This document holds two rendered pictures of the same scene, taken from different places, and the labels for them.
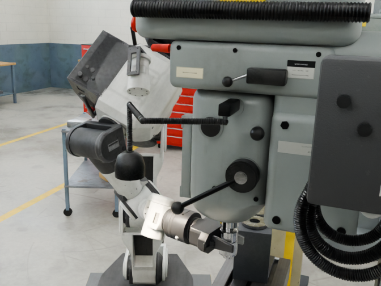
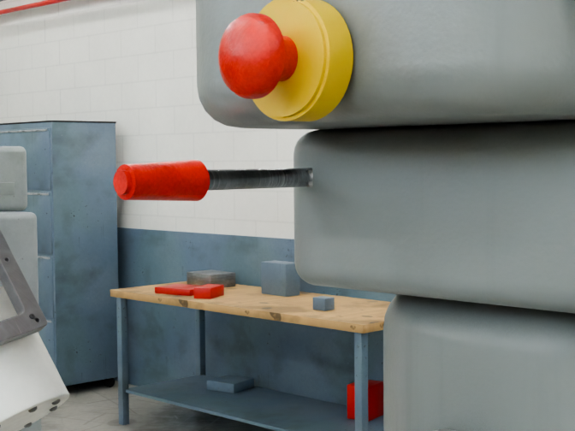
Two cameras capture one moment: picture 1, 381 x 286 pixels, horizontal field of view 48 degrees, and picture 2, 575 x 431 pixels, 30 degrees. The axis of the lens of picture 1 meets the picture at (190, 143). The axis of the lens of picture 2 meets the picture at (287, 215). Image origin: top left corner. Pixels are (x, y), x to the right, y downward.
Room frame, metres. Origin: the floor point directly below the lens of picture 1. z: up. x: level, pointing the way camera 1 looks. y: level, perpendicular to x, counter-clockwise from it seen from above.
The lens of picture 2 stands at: (0.84, 0.59, 1.71)
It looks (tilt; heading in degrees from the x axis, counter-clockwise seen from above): 3 degrees down; 296
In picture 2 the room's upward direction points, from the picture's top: 1 degrees counter-clockwise
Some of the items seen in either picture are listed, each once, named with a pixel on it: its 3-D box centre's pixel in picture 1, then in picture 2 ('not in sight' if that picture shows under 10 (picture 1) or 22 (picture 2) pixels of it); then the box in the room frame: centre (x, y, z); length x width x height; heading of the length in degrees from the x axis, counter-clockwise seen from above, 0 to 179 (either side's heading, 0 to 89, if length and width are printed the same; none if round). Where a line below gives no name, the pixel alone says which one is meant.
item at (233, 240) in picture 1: (228, 242); not in sight; (1.00, -0.10, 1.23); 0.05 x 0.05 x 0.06
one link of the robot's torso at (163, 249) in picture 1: (146, 262); not in sight; (1.81, 0.19, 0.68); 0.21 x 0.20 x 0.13; 2
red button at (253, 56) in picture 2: (138, 24); (261, 56); (1.08, 0.13, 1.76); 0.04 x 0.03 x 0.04; 160
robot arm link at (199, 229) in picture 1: (198, 231); not in sight; (1.05, -0.03, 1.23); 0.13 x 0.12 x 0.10; 145
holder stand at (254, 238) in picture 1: (253, 240); not in sight; (1.42, -0.24, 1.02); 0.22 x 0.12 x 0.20; 169
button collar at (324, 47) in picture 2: not in sight; (296, 59); (1.07, 0.11, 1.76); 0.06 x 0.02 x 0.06; 160
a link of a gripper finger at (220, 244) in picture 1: (221, 245); not in sight; (0.97, -0.09, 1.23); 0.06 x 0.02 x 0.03; 55
